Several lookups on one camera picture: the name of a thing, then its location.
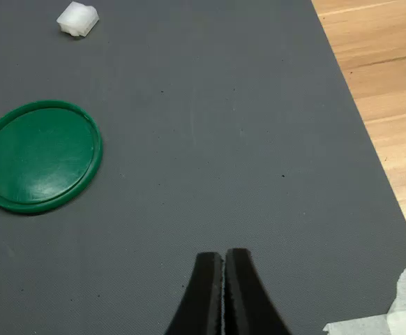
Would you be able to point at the small white plastic terminal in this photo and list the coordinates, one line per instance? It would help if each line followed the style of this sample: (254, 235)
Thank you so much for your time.
(78, 18)

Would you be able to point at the round green plastic lid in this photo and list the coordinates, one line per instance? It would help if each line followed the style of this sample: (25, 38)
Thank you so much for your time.
(39, 157)

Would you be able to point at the dark grey mat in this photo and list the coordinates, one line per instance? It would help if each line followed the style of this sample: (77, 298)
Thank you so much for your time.
(196, 139)

